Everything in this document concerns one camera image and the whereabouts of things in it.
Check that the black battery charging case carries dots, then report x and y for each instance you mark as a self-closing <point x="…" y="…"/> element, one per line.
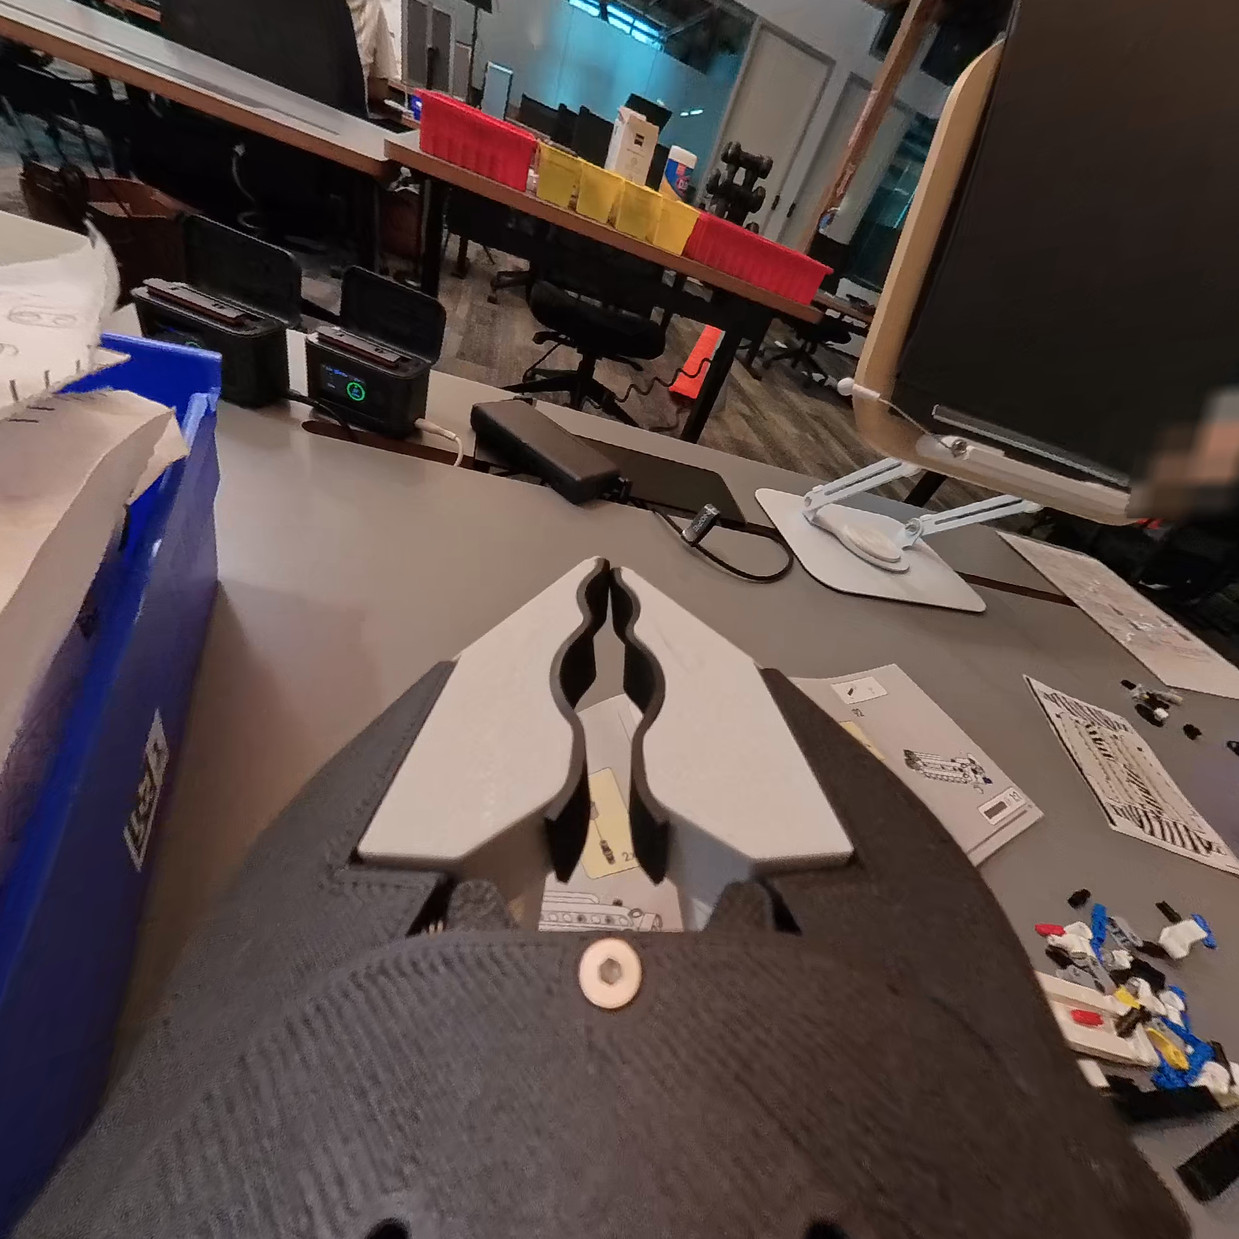
<point x="373" y="377"/>
<point x="223" y="337"/>

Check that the white cardboard box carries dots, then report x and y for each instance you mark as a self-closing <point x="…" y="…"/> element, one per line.
<point x="632" y="139"/>

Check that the lego instruction booklet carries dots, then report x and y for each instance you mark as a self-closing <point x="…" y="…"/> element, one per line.
<point x="930" y="764"/>

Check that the white lego block with pins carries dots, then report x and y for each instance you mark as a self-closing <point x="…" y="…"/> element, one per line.
<point x="1182" y="936"/>

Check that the white printed paper sheet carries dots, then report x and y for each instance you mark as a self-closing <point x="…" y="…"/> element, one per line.
<point x="1133" y="618"/>

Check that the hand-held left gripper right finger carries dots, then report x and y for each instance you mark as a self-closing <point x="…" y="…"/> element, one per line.
<point x="746" y="764"/>

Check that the yellow plastic bin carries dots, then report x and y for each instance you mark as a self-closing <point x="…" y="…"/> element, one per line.
<point x="678" y="226"/>
<point x="600" y="193"/>
<point x="559" y="176"/>
<point x="641" y="211"/>

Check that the black office chair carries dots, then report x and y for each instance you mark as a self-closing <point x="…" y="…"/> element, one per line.
<point x="600" y="328"/>

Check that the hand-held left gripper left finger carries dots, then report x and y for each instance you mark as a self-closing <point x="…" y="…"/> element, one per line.
<point x="475" y="764"/>

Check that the pile of small lego parts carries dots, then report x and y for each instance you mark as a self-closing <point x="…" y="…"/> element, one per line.
<point x="1152" y="996"/>

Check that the zebra striped sticker sheet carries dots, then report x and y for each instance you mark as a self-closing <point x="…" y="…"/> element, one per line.
<point x="1133" y="764"/>

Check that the black panel with wooden back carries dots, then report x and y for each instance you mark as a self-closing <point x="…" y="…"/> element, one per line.
<point x="1094" y="241"/>

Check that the blue storage bin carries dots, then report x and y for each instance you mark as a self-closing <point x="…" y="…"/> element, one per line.
<point x="107" y="774"/>

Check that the small black white lego assembly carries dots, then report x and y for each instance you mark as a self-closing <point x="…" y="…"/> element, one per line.
<point x="1152" y="698"/>

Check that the long black lego beam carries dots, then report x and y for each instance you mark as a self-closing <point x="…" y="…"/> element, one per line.
<point x="1209" y="1166"/>

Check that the white paper bag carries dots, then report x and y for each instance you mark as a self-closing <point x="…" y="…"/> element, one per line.
<point x="67" y="455"/>

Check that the black dumbbell rack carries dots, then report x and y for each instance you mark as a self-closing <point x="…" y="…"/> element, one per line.
<point x="738" y="184"/>

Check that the black power adapter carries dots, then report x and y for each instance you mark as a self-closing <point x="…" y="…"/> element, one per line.
<point x="548" y="450"/>

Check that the red plastic bin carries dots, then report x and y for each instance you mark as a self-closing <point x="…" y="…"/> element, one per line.
<point x="756" y="257"/>
<point x="475" y="139"/>

